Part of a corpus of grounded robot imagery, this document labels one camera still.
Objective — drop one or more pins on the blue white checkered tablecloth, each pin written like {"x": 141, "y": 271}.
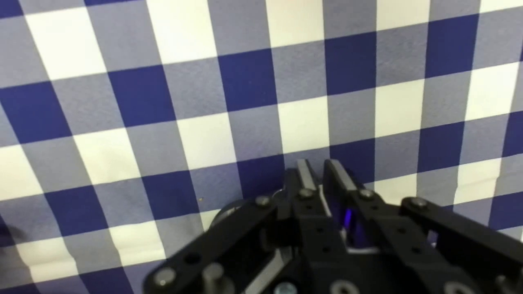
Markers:
{"x": 127, "y": 124}

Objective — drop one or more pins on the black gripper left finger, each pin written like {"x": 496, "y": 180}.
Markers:
{"x": 234, "y": 250}

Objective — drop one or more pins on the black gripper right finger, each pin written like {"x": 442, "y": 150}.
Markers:
{"x": 442, "y": 252}

